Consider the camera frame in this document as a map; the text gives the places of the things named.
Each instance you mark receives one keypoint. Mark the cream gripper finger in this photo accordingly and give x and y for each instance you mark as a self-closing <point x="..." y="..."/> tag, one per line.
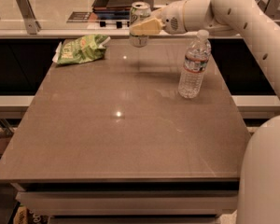
<point x="147" y="26"/>
<point x="156" y="13"/>

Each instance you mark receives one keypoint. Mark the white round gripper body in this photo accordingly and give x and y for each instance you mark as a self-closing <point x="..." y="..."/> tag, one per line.
<point x="172" y="20"/>

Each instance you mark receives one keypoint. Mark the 7up soda can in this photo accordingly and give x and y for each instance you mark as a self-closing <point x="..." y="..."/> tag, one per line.
<point x="139" y="11"/>

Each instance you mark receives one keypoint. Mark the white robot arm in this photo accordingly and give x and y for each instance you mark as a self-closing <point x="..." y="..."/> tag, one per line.
<point x="259" y="189"/>

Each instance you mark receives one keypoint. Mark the green jalapeno chip bag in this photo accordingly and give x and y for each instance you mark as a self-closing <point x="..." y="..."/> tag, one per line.
<point x="85" y="49"/>

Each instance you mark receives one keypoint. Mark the yellow snack bag under table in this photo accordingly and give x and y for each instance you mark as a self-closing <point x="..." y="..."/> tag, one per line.
<point x="25" y="216"/>

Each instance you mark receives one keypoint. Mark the dark tray stack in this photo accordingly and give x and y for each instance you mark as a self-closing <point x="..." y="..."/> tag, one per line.
<point x="118" y="0"/>

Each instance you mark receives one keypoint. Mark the clear plastic water bottle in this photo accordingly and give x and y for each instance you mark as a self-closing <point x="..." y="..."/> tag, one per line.
<point x="196" y="59"/>

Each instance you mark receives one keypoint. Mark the grey table drawer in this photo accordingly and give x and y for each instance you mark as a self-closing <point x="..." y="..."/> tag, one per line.
<point x="124" y="204"/>

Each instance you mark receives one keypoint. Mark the left metal glass bracket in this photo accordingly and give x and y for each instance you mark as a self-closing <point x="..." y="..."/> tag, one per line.
<point x="31" y="24"/>

